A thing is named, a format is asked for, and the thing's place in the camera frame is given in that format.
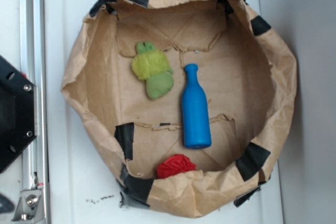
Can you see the green plush animal toy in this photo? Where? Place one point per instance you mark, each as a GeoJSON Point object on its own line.
{"type": "Point", "coordinates": [151, 65]}

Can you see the blue plastic bottle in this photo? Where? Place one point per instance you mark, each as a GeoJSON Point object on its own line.
{"type": "Point", "coordinates": [197, 134]}

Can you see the red crumpled ball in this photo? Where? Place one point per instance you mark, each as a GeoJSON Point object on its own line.
{"type": "Point", "coordinates": [175, 164]}

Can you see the aluminium extrusion rail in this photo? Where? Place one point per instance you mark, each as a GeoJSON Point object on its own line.
{"type": "Point", "coordinates": [32, 63]}

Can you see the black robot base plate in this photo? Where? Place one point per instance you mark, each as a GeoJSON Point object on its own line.
{"type": "Point", "coordinates": [17, 113]}

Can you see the metal corner bracket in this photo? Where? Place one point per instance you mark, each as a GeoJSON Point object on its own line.
{"type": "Point", "coordinates": [30, 207]}

